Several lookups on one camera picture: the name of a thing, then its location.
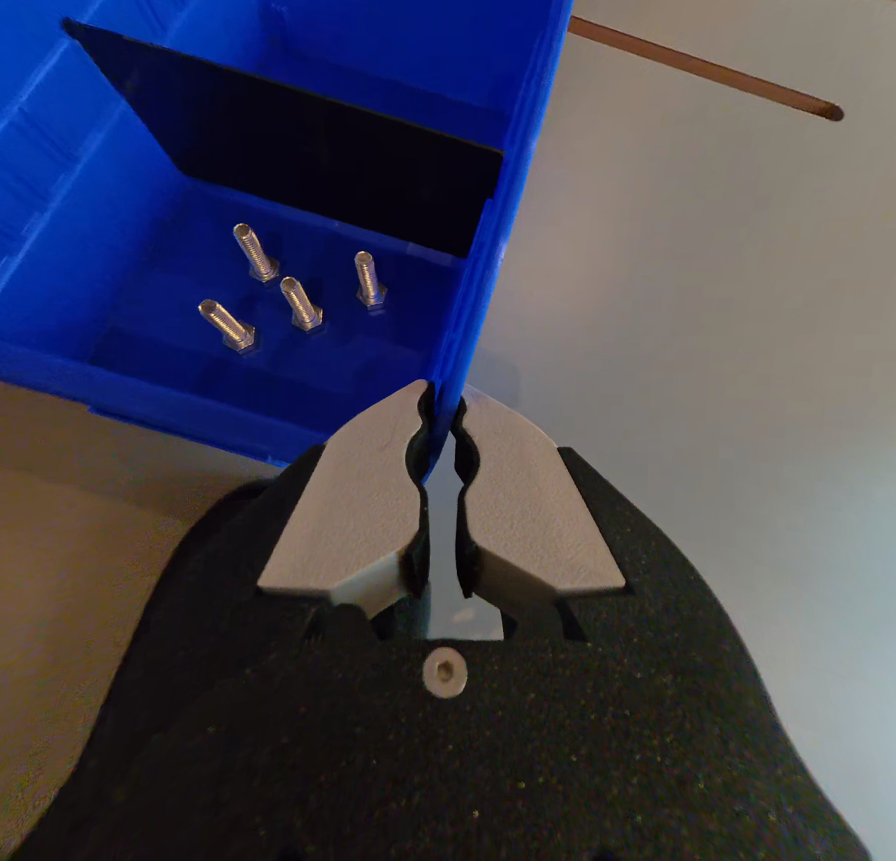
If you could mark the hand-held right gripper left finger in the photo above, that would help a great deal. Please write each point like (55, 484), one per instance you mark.
(343, 504)

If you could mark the silver hex bolt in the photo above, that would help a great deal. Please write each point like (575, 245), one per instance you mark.
(253, 251)
(299, 301)
(222, 322)
(365, 276)

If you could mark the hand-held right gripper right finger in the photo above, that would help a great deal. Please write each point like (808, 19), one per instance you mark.
(525, 511)

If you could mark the blue plastic bin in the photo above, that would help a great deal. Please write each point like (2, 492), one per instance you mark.
(392, 48)

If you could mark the black bin divider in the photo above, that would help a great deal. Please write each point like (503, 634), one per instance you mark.
(315, 153)

